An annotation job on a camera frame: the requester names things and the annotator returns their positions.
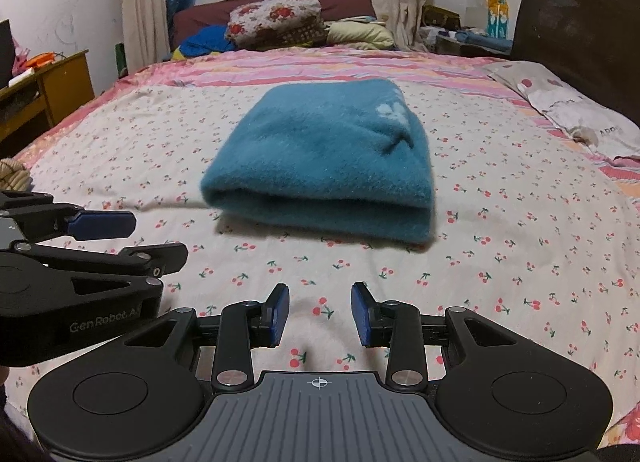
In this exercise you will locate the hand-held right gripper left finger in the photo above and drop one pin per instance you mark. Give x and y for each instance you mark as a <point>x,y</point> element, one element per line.
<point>279,316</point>

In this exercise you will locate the white flat box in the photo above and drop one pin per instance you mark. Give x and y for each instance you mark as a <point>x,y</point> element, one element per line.
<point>22,77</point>

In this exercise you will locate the dark patterned box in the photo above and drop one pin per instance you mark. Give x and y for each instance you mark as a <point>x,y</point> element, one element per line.
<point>440,17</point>

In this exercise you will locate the green bottle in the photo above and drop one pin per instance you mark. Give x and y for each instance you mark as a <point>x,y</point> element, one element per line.
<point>120,59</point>

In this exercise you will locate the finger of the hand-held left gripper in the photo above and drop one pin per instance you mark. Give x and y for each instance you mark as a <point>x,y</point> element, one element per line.
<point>165,258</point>
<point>105,226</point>

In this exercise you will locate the black monitor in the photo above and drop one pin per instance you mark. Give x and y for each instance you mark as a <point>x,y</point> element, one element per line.
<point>5,52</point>

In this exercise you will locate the orange toy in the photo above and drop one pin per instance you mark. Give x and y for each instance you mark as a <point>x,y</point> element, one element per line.
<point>40,60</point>

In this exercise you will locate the folded floral quilt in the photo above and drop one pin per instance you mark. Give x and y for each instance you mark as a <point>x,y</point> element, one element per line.
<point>280,12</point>

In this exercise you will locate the folded blue cloth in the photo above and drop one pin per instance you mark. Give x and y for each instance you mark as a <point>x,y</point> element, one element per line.
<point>482,39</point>

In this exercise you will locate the pink striped blanket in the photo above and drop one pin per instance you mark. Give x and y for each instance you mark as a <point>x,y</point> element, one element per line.
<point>325,64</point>

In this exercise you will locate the maroon sofa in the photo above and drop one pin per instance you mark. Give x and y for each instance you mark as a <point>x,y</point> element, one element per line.
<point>200,17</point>

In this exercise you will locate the white printed pillow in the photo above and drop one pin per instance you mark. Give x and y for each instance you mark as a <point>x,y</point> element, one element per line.
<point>560,97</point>

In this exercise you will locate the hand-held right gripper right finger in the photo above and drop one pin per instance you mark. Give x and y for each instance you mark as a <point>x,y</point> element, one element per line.
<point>361,316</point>

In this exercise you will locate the cherry print bed sheet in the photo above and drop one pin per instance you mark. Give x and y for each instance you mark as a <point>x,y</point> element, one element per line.
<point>500,267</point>

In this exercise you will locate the beige striped knitted cloth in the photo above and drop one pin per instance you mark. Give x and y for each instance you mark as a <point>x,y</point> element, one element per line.
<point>12,174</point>

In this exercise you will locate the teal knitted sweater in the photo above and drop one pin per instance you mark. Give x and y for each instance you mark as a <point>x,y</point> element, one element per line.
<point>310,157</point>

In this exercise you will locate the dark wooden headboard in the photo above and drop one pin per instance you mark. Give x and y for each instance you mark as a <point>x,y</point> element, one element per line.
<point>575,22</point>

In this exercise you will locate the pale yellow pillow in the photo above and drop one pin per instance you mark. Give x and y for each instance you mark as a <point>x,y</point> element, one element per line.
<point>360,34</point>

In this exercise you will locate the dark bedside table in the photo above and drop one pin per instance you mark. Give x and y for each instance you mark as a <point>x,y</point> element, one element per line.
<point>450,48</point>

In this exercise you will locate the pink cloth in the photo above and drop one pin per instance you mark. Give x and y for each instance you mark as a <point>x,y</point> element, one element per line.
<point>20,56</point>

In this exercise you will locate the yellow wooden desk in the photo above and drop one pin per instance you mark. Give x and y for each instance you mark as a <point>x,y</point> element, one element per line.
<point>70,78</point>

